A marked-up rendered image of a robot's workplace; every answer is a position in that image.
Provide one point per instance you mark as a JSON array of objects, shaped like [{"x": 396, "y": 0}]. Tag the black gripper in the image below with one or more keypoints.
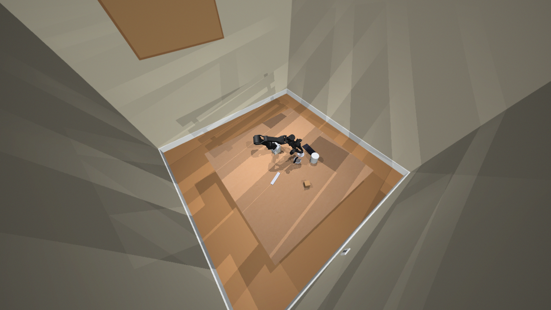
[{"x": 295, "y": 149}]

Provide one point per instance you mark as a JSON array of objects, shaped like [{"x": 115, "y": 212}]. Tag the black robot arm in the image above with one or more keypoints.
[{"x": 268, "y": 141}]

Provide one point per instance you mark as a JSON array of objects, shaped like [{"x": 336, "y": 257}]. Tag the white cylinder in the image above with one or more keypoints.
[{"x": 314, "y": 157}]

